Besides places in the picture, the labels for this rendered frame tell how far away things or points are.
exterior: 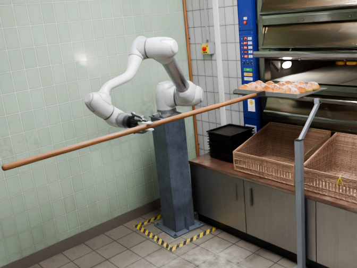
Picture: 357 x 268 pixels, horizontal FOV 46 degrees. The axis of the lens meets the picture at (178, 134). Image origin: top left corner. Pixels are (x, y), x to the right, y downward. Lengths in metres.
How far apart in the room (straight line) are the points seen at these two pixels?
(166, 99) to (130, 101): 0.51
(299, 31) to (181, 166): 1.39
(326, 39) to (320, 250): 1.43
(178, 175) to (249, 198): 0.64
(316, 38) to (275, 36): 0.35
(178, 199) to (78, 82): 1.25
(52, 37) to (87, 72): 0.39
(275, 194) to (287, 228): 0.25
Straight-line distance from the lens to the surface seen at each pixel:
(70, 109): 3.41
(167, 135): 3.31
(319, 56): 3.03
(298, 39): 3.28
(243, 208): 3.28
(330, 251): 2.94
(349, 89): 3.13
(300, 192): 2.80
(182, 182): 3.50
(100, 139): 2.15
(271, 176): 3.05
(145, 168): 3.90
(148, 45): 2.79
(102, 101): 2.47
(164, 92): 3.29
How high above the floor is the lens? 1.76
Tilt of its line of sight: 16 degrees down
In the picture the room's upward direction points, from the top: 6 degrees counter-clockwise
